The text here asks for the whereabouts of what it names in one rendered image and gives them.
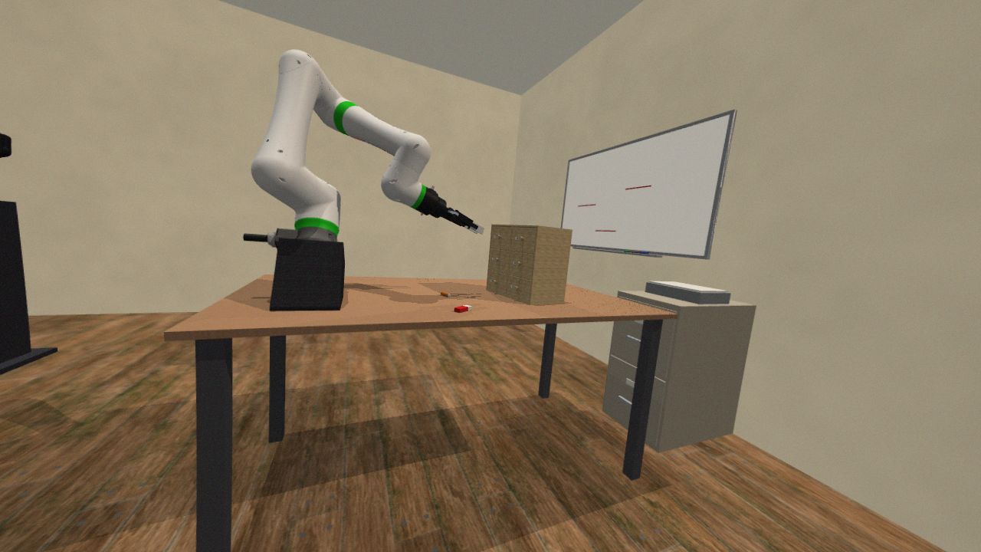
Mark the light wooden chest of drawers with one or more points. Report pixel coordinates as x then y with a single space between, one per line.
550 264

